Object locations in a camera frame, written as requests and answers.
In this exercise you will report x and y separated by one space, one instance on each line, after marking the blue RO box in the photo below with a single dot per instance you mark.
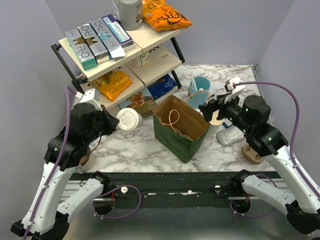
108 39

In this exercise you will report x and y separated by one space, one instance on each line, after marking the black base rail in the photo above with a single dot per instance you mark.
173 189

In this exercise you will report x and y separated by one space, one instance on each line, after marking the orange chips bag top shelf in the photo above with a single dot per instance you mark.
163 17

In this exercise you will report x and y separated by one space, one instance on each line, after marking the brown RO box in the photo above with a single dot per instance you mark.
96 46

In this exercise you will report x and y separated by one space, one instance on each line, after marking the yellow snack bag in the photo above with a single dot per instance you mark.
112 84

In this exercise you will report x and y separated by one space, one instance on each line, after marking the purple white box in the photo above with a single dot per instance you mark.
121 35

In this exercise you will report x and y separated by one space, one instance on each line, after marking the brown cardboard cup carrier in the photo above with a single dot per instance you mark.
251 155

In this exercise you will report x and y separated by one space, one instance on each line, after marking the brown snack bag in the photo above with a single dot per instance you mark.
142 102

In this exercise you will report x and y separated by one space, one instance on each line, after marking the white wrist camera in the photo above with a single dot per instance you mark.
90 96
233 90

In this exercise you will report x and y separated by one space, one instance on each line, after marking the green paper bag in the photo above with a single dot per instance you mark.
179 127

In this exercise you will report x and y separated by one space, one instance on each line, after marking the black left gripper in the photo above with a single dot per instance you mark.
111 122

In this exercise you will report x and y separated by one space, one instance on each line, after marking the grey canister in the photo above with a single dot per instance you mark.
129 13

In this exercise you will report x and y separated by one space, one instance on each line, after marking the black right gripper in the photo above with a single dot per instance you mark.
207 109

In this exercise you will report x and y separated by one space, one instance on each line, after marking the white paper cup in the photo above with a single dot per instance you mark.
138 120

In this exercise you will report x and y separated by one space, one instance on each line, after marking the stack of white paper cups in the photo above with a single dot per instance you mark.
214 125

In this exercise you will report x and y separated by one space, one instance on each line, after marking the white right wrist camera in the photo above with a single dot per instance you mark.
233 90

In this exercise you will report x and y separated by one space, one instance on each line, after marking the blue razor box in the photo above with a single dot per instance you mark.
227 124

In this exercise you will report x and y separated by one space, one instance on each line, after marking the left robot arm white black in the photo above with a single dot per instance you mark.
48 218

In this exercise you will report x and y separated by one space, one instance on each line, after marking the black frame beige shelf rack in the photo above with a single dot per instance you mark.
165 56

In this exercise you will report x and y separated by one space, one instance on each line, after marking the white plastic lid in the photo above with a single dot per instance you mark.
127 119

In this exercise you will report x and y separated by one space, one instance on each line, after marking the white stirrers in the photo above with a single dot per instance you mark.
193 83

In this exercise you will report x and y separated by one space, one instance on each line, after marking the light blue cup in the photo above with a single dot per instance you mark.
199 95

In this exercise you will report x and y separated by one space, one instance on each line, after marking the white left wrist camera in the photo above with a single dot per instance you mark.
90 96

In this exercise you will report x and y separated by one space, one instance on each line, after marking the silver glitter pouch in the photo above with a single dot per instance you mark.
230 136

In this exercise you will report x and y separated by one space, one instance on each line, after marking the teal RO box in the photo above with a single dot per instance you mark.
81 49

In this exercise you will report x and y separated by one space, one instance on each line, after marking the blue snack bag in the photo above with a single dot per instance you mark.
162 86

